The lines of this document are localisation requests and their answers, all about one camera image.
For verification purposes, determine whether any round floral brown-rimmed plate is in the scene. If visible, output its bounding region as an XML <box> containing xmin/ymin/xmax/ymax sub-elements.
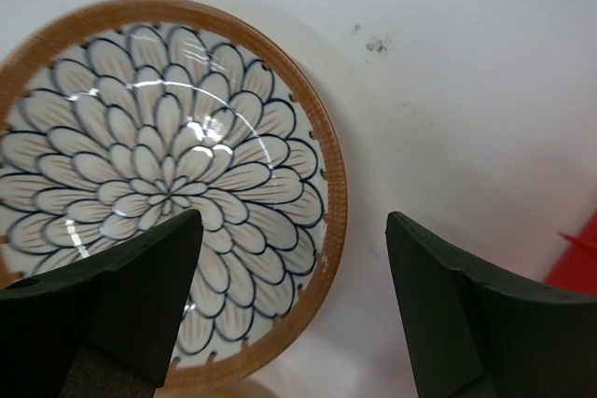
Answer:
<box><xmin>1</xmin><ymin>0</ymin><xmax>348</xmax><ymax>394</ymax></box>

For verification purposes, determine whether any red plastic bin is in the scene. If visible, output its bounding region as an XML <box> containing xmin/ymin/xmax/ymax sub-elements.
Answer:
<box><xmin>542</xmin><ymin>213</ymin><xmax>596</xmax><ymax>295</ymax></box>

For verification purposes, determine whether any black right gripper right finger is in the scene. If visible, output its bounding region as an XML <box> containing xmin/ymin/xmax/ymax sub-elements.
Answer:
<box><xmin>385</xmin><ymin>212</ymin><xmax>596</xmax><ymax>397</ymax></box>

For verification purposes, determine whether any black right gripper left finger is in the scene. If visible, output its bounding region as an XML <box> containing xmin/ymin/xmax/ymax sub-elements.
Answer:
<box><xmin>1</xmin><ymin>210</ymin><xmax>203</xmax><ymax>397</ymax></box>

